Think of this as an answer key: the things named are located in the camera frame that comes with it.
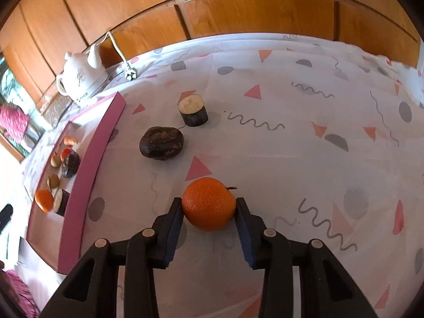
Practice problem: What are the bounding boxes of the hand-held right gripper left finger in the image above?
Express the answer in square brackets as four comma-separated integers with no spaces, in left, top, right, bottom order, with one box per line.
[40,197,185,318]

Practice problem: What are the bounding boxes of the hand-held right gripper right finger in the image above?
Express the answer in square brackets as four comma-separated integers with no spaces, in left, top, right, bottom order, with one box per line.
[235,197,378,318]

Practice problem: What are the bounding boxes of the whole orange mandarin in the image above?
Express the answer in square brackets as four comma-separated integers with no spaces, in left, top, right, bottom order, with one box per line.
[182,177,238,232]

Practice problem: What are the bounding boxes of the pink cardboard box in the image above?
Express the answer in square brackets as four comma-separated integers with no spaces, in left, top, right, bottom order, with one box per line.
[26,93,127,275]

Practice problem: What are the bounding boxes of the white printed tablecloth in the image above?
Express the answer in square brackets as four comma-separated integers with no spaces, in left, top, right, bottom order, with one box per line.
[20,33,424,318]

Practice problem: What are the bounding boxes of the dark brown wrinkled fruit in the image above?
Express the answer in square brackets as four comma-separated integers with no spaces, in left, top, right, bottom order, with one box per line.
[139,126,185,161]

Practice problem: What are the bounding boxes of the dark chunk with cream face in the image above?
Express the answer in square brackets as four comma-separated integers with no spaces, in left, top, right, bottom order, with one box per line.
[61,151,81,178]
[178,94,209,127]
[53,188,70,217]

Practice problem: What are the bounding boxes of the orange mandarin piece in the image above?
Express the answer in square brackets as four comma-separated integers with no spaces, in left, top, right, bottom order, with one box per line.
[35,189,54,213]

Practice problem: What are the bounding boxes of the pink patterned cloth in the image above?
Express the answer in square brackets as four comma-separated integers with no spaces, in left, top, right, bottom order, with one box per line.
[0,270,40,318]
[0,104,29,140]

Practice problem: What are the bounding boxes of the black object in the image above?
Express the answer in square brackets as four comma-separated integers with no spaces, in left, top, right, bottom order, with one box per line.
[0,204,14,239]

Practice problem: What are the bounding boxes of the glittery patterned box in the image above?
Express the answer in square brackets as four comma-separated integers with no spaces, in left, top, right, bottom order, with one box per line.
[41,94,73,130]

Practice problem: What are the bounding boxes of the white ceramic electric kettle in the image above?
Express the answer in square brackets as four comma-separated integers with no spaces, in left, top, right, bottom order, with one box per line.
[56,46,110,101]

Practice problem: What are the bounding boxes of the wooden panelled cabinet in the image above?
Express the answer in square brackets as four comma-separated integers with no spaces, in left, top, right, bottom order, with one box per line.
[0,0,424,113]

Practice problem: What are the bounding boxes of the white power cord with plug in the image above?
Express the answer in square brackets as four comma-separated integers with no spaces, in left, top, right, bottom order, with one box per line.
[105,31,138,82]

